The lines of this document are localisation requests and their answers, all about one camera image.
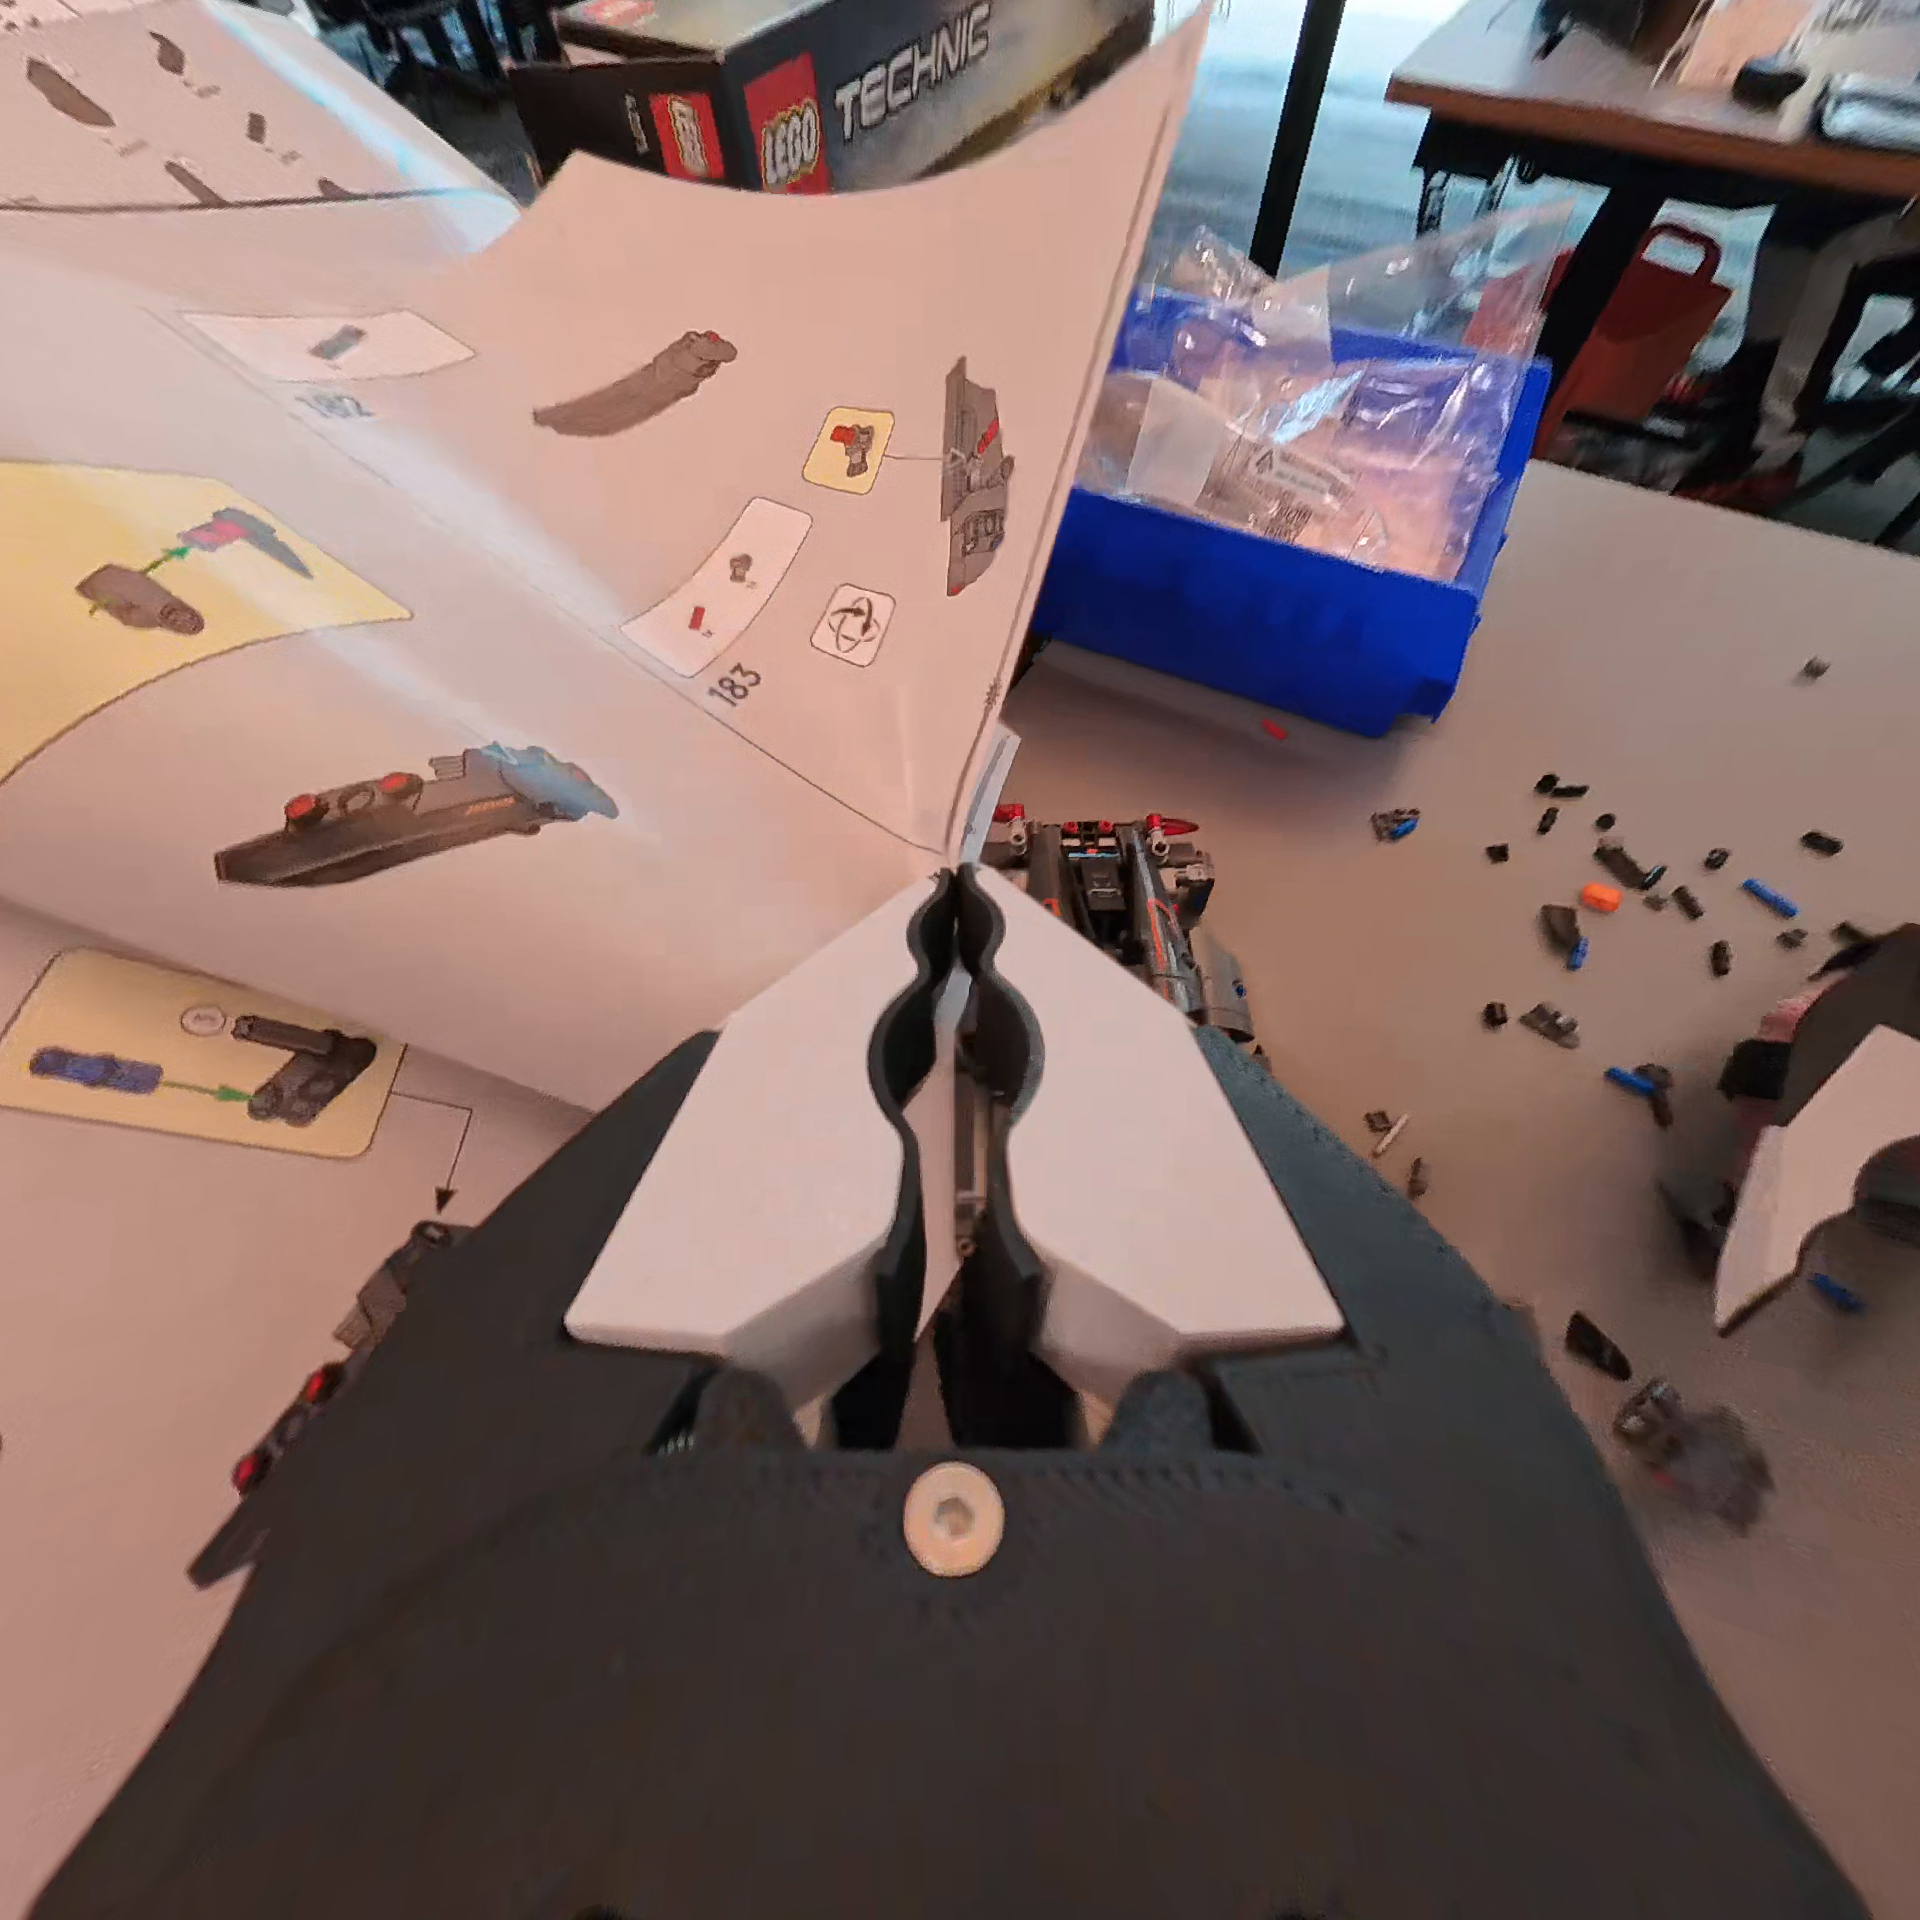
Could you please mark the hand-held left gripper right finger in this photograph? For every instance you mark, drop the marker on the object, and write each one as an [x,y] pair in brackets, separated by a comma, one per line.
[1172,1200]

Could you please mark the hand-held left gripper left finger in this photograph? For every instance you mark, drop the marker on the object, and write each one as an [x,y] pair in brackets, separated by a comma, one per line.
[751,1200]

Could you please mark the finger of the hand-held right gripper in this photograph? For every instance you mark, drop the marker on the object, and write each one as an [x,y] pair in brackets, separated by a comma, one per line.
[1799,1154]

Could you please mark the lego instruction booklet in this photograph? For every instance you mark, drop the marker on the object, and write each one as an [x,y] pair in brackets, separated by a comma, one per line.
[600,450]

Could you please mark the grey lego car model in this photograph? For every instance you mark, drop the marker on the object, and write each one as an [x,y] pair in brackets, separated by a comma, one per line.
[1109,900]

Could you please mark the scattered loose lego pieces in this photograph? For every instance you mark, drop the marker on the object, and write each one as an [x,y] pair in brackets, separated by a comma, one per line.
[1600,897]

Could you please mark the black lego set box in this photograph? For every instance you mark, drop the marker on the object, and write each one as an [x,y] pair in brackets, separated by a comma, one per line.
[901,89]

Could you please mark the blue plastic bin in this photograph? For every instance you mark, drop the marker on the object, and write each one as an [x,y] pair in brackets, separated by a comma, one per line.
[1245,628]

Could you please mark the crumpled clear plastic bags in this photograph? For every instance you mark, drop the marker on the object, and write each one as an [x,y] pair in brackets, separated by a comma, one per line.
[1319,434]

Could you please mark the red bag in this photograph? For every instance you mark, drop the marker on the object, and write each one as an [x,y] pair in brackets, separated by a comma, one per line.
[1636,346]

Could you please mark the wooden office desk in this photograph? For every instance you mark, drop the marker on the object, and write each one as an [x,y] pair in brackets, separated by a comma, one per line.
[1575,105]

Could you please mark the black metal post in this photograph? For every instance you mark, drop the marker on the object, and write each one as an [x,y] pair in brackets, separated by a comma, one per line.
[1301,136]

